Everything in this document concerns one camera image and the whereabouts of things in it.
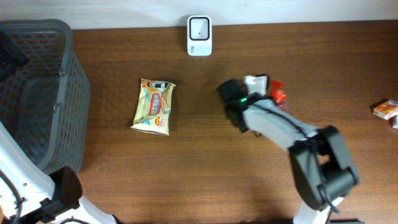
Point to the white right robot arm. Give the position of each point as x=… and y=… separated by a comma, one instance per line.
x=323, y=169

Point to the red Hacks candy bag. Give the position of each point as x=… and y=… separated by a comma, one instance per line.
x=278, y=94

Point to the white barcode scanner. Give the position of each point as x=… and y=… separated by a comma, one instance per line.
x=199, y=36

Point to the yellow snack bag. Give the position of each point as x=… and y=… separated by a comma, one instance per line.
x=154, y=107

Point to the grey plastic basket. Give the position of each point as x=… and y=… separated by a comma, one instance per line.
x=45, y=102

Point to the teal tissue pack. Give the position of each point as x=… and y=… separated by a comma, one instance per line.
x=395, y=122

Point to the orange snack pack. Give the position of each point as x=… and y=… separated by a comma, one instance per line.
x=386, y=110

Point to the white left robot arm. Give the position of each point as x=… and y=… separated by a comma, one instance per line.
x=30, y=196

